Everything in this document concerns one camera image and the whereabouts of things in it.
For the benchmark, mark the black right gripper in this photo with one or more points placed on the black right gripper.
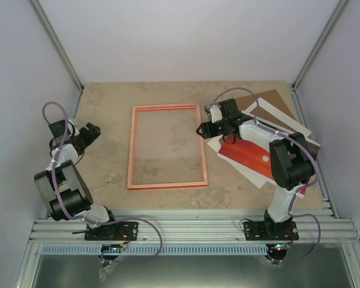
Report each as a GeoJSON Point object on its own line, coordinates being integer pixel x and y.
{"type": "Point", "coordinates": [208, 131]}

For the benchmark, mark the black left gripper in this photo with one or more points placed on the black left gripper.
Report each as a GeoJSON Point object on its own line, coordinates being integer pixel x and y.
{"type": "Point", "coordinates": [91, 138]}

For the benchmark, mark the red sunset photo print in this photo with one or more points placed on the red sunset photo print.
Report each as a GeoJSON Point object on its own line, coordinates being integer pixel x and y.
{"type": "Point", "coordinates": [247, 158]}

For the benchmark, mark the white photo mat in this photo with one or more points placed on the white photo mat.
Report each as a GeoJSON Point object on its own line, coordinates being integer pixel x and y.
{"type": "Point", "coordinates": [280, 115]}

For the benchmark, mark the red wooden picture frame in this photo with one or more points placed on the red wooden picture frame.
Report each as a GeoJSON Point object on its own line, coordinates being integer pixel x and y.
{"type": "Point", "coordinates": [131, 157]}

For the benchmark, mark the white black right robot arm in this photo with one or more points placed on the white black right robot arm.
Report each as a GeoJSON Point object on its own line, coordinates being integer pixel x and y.
{"type": "Point", "coordinates": [281, 157]}

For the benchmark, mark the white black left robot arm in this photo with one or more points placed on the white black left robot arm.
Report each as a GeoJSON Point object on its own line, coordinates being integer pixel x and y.
{"type": "Point", "coordinates": [62, 189]}

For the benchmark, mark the brown cardboard backing board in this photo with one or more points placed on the brown cardboard backing board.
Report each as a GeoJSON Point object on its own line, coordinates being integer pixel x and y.
{"type": "Point", "coordinates": [273, 98]}

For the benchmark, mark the clear plastic bag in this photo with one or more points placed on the clear plastic bag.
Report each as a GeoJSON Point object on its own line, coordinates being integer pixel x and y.
{"type": "Point", "coordinates": [105, 271]}

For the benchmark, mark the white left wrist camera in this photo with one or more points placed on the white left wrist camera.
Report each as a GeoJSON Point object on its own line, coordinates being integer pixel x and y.
{"type": "Point", "coordinates": [73, 122]}

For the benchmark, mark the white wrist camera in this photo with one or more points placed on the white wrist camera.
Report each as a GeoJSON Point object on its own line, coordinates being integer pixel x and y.
{"type": "Point", "coordinates": [216, 114]}
{"type": "Point", "coordinates": [73, 122]}

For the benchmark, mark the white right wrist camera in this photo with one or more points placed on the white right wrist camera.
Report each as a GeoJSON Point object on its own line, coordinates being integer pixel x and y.
{"type": "Point", "coordinates": [216, 114]}

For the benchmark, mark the aluminium corner post right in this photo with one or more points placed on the aluminium corner post right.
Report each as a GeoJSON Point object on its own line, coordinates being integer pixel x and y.
{"type": "Point", "coordinates": [321, 41]}

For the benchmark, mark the aluminium corner post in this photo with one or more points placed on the aluminium corner post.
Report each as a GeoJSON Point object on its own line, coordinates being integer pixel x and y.
{"type": "Point", "coordinates": [52, 35]}
{"type": "Point", "coordinates": [321, 41]}

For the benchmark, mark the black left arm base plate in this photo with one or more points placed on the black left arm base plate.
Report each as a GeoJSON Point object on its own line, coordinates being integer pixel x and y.
{"type": "Point", "coordinates": [124, 231]}

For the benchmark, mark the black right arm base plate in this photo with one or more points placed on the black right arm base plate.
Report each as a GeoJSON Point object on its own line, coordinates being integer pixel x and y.
{"type": "Point", "coordinates": [260, 231]}

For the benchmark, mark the aluminium corner post left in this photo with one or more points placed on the aluminium corner post left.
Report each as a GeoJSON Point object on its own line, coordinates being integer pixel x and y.
{"type": "Point", "coordinates": [52, 35]}

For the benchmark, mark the grey slotted cable duct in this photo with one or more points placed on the grey slotted cable duct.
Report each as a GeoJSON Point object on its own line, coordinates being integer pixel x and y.
{"type": "Point", "coordinates": [151, 249]}

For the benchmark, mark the aluminium rail platform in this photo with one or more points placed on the aluminium rail platform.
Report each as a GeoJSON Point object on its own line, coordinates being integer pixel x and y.
{"type": "Point", "coordinates": [201, 227]}

